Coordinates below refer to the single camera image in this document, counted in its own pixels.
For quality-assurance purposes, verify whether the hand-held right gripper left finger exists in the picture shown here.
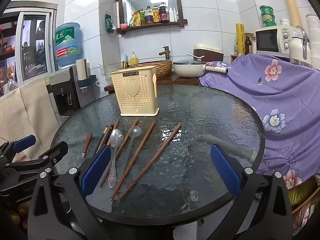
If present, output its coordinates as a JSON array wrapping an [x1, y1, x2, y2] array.
[[27, 144, 112, 240]]

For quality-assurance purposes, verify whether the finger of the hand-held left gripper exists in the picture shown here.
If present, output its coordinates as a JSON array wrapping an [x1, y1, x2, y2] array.
[[5, 141, 69, 178], [0, 134, 37, 161]]

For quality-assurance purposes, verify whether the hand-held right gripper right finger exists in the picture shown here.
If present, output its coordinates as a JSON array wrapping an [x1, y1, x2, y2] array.
[[210, 144, 294, 240]]

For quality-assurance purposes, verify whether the brown-handled metal utensil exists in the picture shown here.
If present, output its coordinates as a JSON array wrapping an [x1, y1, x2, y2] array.
[[81, 132, 93, 159]]

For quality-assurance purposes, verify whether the dark chopstick with gold band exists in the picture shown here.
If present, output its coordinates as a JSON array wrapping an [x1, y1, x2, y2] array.
[[96, 124, 114, 155], [93, 127, 109, 157]]

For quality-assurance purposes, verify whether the wooden spoon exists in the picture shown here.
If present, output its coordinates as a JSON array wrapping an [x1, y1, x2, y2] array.
[[108, 129, 124, 188]]

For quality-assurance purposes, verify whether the red wooden chopstick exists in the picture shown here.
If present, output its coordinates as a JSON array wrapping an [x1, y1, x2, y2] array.
[[99, 118, 139, 188], [110, 121, 156, 201], [106, 119, 120, 147], [119, 123, 182, 200]]

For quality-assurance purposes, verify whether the clear plastic spoon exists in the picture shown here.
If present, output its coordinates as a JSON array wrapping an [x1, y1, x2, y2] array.
[[121, 126, 142, 165]]

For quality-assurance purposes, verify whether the beige plastic utensil holder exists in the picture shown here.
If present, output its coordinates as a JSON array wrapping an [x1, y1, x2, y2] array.
[[110, 66, 160, 117]]

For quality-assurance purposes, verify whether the beige cloth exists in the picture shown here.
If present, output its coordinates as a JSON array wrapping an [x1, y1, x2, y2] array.
[[0, 76, 60, 160]]

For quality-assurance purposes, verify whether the water dispenser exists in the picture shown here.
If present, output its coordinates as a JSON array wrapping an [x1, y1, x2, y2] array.
[[46, 66, 82, 117]]

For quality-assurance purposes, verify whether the purple floral cloth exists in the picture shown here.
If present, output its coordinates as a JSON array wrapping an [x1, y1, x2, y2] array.
[[199, 54, 320, 195]]

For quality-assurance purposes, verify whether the floral cushion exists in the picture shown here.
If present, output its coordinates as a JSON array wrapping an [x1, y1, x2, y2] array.
[[282, 170, 320, 230]]

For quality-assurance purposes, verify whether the sliding glass door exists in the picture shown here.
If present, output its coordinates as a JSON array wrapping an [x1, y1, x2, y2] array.
[[16, 7, 58, 80]]

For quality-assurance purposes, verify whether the clear plastic bag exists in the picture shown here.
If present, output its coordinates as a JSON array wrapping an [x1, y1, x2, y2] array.
[[96, 65, 113, 87]]

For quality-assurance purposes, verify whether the white paper roll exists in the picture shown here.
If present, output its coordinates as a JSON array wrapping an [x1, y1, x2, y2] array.
[[76, 58, 88, 80]]

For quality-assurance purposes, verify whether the wooden counter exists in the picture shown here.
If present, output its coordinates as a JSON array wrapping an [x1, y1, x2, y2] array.
[[104, 75, 200, 94]]

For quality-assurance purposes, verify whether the white pot with glass lid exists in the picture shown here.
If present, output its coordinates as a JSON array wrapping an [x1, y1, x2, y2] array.
[[172, 59, 208, 78]]

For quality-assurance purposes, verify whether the blue water jug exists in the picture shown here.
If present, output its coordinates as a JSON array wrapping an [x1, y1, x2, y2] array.
[[54, 22, 82, 67]]

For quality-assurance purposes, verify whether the white brown rice cooker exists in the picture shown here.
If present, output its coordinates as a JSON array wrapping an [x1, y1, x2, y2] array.
[[194, 44, 223, 63]]

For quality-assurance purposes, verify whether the woven-pattern basin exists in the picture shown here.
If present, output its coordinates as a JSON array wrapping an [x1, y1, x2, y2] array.
[[131, 60, 173, 78]]

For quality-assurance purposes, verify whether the brass bamboo-style faucet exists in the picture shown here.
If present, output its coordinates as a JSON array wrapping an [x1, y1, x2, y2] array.
[[159, 46, 173, 60]]

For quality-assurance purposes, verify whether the yellow wrap roll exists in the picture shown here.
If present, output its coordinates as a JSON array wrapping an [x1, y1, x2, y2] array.
[[235, 23, 247, 55]]

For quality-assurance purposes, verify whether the white microwave oven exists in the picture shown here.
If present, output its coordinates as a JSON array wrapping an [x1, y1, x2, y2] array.
[[254, 25, 302, 58]]

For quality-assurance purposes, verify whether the green packet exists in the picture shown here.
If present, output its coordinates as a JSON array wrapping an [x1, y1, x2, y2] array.
[[105, 14, 116, 33]]

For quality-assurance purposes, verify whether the white kettle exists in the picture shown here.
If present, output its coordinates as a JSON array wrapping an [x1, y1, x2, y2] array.
[[290, 26, 313, 67]]

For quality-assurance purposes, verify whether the stack of green bowls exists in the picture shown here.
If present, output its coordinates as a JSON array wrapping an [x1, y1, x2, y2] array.
[[259, 5, 277, 28]]

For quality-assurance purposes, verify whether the stack of white cups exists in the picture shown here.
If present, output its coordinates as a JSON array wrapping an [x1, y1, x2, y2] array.
[[305, 14, 320, 68]]

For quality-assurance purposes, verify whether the dark soy sauce bottle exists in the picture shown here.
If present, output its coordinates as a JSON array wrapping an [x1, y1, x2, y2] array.
[[159, 2, 169, 22]]

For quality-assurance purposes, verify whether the large beige roll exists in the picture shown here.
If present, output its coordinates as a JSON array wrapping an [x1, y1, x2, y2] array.
[[279, 0, 303, 28]]

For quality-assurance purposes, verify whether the teal wall holder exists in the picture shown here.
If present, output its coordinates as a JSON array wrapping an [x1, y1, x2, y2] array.
[[77, 74, 97, 89]]

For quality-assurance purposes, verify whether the wooden mirror wall shelf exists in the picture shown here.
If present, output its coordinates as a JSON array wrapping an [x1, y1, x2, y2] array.
[[115, 0, 188, 35]]

